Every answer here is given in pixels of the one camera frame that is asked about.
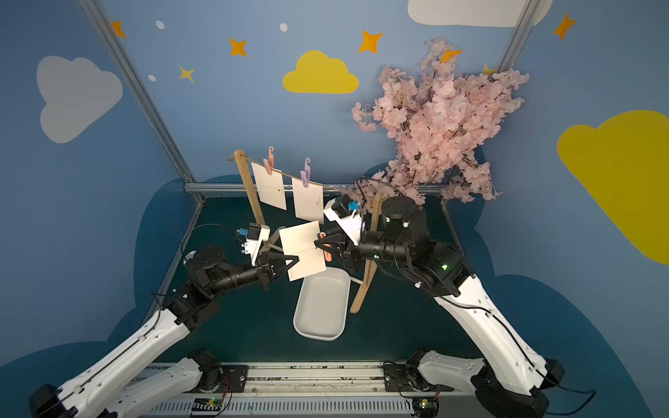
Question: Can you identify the salmon clothespin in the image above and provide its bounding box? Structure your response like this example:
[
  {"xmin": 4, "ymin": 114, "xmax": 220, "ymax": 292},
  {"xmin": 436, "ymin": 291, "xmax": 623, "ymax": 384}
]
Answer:
[{"xmin": 319, "ymin": 232, "xmax": 333, "ymax": 263}]

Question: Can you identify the white postcard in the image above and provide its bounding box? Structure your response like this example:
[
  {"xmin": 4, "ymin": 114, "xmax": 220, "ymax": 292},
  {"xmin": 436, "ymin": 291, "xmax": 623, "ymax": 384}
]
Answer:
[
  {"xmin": 251, "ymin": 163, "xmax": 287, "ymax": 210},
  {"xmin": 292, "ymin": 179, "xmax": 324, "ymax": 224},
  {"xmin": 279, "ymin": 221, "xmax": 326, "ymax": 281}
]

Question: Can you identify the purple clothespin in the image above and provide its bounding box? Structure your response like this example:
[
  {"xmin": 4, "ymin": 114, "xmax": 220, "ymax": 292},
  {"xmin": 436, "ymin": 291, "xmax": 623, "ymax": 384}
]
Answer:
[{"xmin": 300, "ymin": 158, "xmax": 311, "ymax": 188}]

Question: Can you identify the pink clothespin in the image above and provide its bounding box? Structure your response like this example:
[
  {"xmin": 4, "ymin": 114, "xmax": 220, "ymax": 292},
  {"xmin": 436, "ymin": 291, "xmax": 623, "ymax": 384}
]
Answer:
[{"xmin": 263, "ymin": 146, "xmax": 275, "ymax": 175}]

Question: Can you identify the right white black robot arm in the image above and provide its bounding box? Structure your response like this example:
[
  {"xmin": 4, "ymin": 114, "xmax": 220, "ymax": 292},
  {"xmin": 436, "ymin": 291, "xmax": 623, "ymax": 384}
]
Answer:
[{"xmin": 315, "ymin": 194, "xmax": 566, "ymax": 417}]

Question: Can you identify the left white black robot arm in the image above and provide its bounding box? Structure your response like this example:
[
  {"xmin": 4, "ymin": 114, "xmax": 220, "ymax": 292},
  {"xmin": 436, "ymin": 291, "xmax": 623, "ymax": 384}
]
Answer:
[{"xmin": 29, "ymin": 224, "xmax": 300, "ymax": 417}]

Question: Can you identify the white plastic tray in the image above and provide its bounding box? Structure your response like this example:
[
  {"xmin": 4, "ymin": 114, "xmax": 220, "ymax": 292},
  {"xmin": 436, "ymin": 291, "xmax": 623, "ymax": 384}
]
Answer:
[{"xmin": 293, "ymin": 266, "xmax": 351, "ymax": 341}]

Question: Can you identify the clear plastic cup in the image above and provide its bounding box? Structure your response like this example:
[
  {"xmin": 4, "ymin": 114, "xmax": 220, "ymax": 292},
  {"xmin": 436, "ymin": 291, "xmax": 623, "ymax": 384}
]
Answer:
[{"xmin": 182, "ymin": 250, "xmax": 197, "ymax": 265}]

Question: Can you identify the left small circuit board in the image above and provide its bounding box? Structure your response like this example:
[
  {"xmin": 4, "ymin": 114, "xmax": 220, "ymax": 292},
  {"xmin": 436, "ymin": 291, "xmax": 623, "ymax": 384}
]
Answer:
[{"xmin": 189, "ymin": 398, "xmax": 224, "ymax": 417}]

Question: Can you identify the small circuit board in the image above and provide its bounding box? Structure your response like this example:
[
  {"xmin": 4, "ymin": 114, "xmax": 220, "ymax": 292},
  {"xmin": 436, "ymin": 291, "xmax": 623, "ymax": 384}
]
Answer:
[
  {"xmin": 189, "ymin": 398, "xmax": 224, "ymax": 417},
  {"xmin": 411, "ymin": 398, "xmax": 439, "ymax": 418}
]

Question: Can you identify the pink cherry blossom tree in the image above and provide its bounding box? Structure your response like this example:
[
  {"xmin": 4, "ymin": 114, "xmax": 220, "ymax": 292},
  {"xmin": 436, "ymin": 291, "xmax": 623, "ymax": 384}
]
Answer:
[{"xmin": 347, "ymin": 37, "xmax": 530, "ymax": 212}]

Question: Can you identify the right small circuit board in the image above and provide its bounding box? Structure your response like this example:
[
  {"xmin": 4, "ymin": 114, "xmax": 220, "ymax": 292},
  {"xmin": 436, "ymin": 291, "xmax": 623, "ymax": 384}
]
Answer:
[{"xmin": 411, "ymin": 398, "xmax": 439, "ymax": 418}]

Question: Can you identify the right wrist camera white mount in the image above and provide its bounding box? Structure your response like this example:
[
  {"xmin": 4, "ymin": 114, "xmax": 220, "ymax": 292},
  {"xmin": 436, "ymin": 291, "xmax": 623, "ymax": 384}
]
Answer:
[{"xmin": 323, "ymin": 194, "xmax": 364, "ymax": 246}]

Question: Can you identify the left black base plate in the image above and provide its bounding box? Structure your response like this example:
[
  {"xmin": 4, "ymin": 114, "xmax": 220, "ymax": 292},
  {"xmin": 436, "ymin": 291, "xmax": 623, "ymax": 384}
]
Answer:
[{"xmin": 211, "ymin": 364, "xmax": 249, "ymax": 394}]

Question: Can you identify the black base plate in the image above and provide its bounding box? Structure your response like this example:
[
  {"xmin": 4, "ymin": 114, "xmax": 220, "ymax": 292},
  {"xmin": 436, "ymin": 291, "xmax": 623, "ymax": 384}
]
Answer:
[
  {"xmin": 211, "ymin": 364, "xmax": 249, "ymax": 394},
  {"xmin": 382, "ymin": 361, "xmax": 454, "ymax": 393}
]

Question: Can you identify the wooden drying rack frame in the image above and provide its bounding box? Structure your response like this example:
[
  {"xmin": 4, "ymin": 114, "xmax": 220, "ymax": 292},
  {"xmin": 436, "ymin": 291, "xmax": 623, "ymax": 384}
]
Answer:
[{"xmin": 228, "ymin": 149, "xmax": 383, "ymax": 315}]

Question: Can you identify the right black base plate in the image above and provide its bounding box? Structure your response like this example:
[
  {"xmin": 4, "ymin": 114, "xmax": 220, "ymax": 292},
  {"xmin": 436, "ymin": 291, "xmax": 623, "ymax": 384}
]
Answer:
[{"xmin": 382, "ymin": 361, "xmax": 454, "ymax": 393}]

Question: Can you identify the aluminium mounting rail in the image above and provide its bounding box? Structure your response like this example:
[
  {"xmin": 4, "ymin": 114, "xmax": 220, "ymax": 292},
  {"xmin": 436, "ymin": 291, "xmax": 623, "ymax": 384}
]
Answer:
[{"xmin": 135, "ymin": 351, "xmax": 490, "ymax": 417}]

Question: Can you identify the right aluminium corner post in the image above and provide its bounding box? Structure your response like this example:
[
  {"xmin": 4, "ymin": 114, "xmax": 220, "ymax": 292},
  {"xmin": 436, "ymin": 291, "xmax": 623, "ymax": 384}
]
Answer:
[{"xmin": 497, "ymin": 0, "xmax": 542, "ymax": 72}]

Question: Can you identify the aluminium corner post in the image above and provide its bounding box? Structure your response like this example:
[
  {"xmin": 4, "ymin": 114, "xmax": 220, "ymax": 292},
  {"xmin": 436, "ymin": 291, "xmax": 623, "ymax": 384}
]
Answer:
[
  {"xmin": 497, "ymin": 0, "xmax": 542, "ymax": 72},
  {"xmin": 78, "ymin": 0, "xmax": 196, "ymax": 184}
]

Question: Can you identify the left aluminium corner post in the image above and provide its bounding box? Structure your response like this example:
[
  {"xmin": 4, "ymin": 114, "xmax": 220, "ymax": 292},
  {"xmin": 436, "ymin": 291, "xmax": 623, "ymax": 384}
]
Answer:
[{"xmin": 78, "ymin": 0, "xmax": 196, "ymax": 184}]

